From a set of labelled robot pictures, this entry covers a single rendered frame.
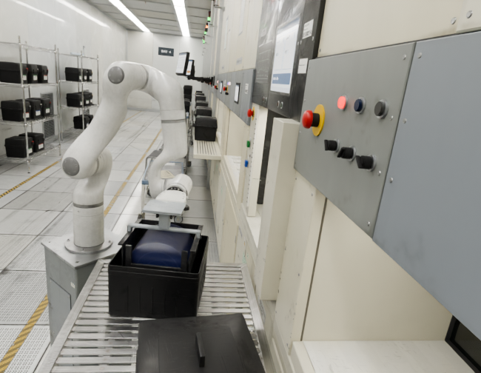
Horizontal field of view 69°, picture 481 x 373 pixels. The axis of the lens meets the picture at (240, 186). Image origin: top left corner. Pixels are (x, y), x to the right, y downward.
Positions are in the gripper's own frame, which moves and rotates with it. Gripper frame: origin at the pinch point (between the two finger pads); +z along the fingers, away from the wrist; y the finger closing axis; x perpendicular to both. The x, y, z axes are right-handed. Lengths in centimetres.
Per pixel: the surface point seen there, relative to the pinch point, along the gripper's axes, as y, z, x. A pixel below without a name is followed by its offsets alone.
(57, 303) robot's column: 48, -21, -56
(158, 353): -7.8, 38.9, -19.4
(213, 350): -20.5, 36.4, -19.3
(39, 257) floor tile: 128, -142, -110
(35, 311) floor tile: 94, -77, -108
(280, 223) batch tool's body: -35.2, 14.3, 6.1
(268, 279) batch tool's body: -34.3, 14.8, -11.6
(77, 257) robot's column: 38, -18, -31
